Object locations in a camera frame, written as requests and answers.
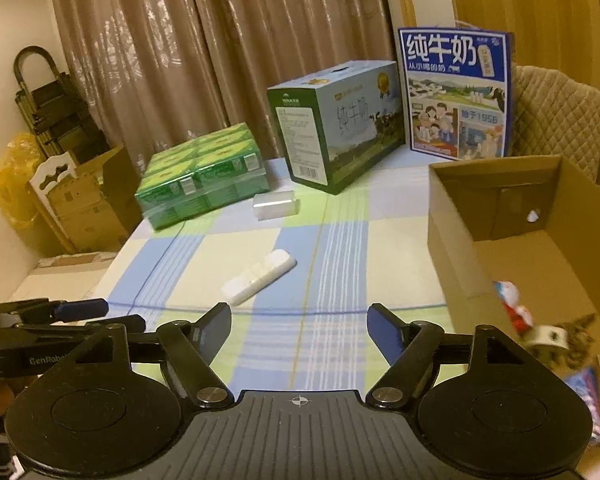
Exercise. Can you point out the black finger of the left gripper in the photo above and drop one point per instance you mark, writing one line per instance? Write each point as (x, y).
(80, 327)
(80, 310)

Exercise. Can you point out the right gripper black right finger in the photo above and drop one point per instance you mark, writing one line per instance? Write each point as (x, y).
(409, 349)

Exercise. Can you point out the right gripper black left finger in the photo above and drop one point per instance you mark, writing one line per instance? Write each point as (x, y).
(189, 349)

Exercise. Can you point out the red piggy toy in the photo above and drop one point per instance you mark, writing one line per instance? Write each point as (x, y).
(518, 315)

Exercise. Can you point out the white three-pin plug adapter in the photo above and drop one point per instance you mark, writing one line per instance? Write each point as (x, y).
(546, 340)

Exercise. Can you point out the blue card packet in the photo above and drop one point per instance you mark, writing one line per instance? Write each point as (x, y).
(584, 383)

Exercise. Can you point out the white remote control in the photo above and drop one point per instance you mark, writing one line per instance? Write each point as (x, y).
(258, 276)

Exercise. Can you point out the cardboard box on floor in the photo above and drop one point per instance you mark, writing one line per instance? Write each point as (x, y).
(96, 207)

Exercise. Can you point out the checkered tablecloth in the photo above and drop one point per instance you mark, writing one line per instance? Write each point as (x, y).
(306, 330)

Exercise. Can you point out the white carved chair back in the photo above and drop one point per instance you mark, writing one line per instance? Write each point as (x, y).
(48, 175)

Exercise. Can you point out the yellow plastic bag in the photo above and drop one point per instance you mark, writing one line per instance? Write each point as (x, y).
(18, 164)

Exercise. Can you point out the green drink carton pack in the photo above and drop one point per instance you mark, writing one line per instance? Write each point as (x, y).
(201, 175)

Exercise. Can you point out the small clear plastic box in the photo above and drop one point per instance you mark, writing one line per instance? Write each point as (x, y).
(274, 205)

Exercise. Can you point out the open brown cardboard box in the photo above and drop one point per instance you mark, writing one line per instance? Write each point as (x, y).
(533, 221)

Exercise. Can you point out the black folding cart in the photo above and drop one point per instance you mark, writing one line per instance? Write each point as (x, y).
(56, 113)

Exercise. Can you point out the green white milk box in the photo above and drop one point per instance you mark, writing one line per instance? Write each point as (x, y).
(338, 123)

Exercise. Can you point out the blue milk carton box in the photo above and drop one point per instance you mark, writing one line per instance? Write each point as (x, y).
(459, 91)

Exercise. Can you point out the quilted beige chair cushion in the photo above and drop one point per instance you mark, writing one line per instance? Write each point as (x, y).
(556, 115)

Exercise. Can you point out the beige curtain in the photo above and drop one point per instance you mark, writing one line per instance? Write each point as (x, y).
(157, 73)

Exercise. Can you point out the wooden door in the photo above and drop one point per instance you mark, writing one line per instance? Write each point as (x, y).
(559, 34)

